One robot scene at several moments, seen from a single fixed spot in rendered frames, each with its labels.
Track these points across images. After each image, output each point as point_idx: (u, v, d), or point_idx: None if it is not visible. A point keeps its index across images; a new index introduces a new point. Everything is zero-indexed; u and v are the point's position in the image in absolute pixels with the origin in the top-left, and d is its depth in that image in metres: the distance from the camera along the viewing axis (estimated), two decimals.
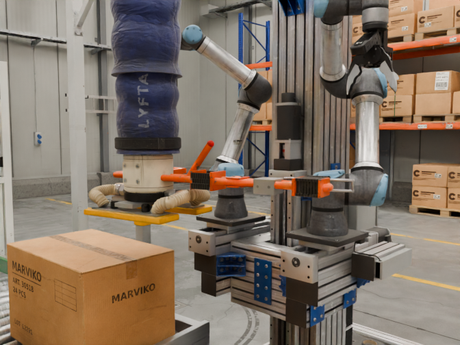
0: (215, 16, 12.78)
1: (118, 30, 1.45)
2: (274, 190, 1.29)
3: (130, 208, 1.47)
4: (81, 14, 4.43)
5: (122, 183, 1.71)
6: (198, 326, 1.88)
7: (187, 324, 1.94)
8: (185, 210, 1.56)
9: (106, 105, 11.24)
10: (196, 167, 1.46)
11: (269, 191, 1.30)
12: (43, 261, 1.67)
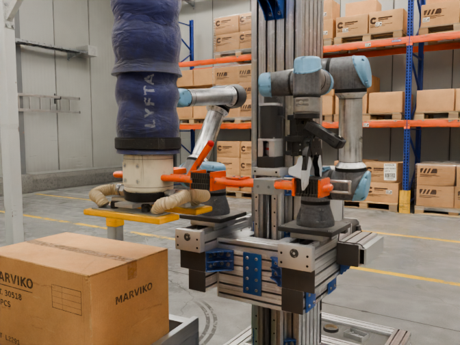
0: None
1: (122, 29, 1.44)
2: (274, 190, 1.29)
3: (130, 208, 1.47)
4: (12, 5, 4.16)
5: (122, 183, 1.71)
6: (189, 322, 1.91)
7: (176, 322, 1.96)
8: (185, 210, 1.56)
9: (21, 102, 10.55)
10: (196, 167, 1.46)
11: (269, 191, 1.30)
12: (36, 266, 1.60)
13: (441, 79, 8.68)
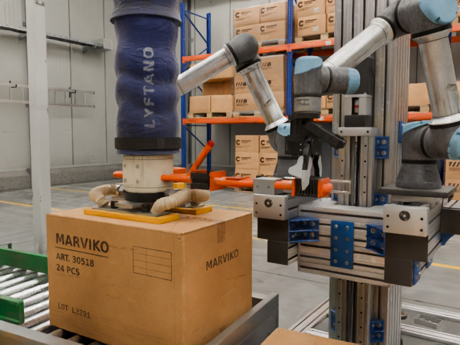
0: None
1: None
2: (274, 190, 1.29)
3: (130, 208, 1.47)
4: None
5: (122, 183, 1.71)
6: (271, 298, 1.71)
7: (254, 298, 1.76)
8: (185, 210, 1.56)
9: None
10: (196, 167, 1.46)
11: (269, 191, 1.30)
12: (113, 226, 1.40)
13: None
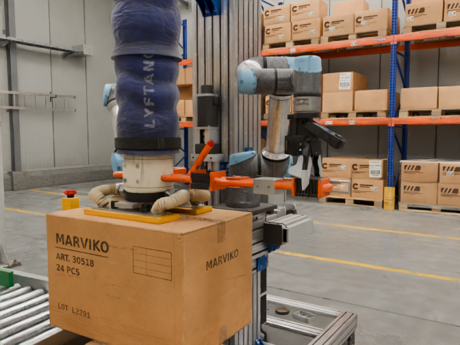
0: None
1: (122, 11, 1.44)
2: (274, 190, 1.29)
3: (130, 208, 1.47)
4: None
5: (122, 183, 1.71)
6: None
7: None
8: (185, 210, 1.56)
9: (16, 100, 10.74)
10: (196, 167, 1.46)
11: (269, 191, 1.30)
12: (113, 226, 1.40)
13: (427, 78, 8.78)
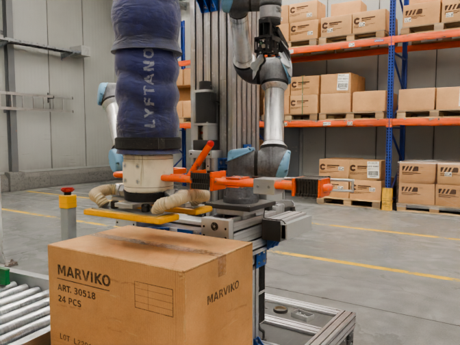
0: None
1: (122, 5, 1.43)
2: (274, 190, 1.29)
3: (130, 208, 1.47)
4: None
5: (122, 183, 1.71)
6: None
7: None
8: (185, 210, 1.56)
9: (14, 100, 10.72)
10: (196, 167, 1.46)
11: (269, 191, 1.30)
12: (115, 261, 1.41)
13: (425, 79, 8.80)
